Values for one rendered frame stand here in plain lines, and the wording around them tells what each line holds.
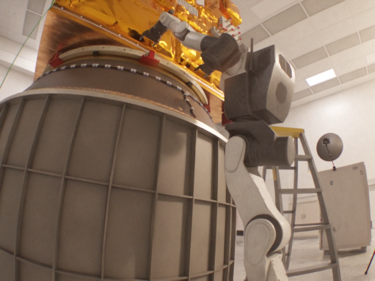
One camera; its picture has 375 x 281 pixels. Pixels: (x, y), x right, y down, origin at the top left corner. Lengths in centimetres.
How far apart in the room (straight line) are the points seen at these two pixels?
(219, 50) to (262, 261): 79
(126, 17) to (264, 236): 157
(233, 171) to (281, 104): 35
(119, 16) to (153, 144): 103
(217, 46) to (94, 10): 99
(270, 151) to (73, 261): 86
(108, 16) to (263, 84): 117
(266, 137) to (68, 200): 80
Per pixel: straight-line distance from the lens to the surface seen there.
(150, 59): 147
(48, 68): 189
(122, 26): 161
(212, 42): 92
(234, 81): 92
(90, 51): 156
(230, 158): 82
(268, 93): 83
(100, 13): 161
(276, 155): 78
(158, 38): 145
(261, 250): 72
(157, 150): 96
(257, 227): 72
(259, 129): 83
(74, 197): 89
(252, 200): 79
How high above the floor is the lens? 66
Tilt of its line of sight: 22 degrees up
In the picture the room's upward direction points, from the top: 3 degrees clockwise
